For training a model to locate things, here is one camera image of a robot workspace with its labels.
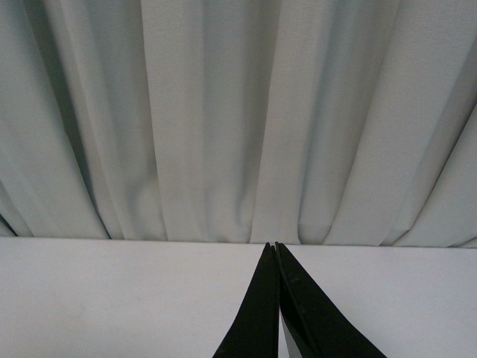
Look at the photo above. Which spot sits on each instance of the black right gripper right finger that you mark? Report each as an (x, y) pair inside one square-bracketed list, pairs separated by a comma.
[(317, 327)]

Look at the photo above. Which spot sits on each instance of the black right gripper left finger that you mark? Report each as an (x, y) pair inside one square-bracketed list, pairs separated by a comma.
[(255, 329)]

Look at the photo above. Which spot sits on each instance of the pale grey-green curtain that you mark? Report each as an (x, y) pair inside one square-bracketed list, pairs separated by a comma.
[(303, 122)]

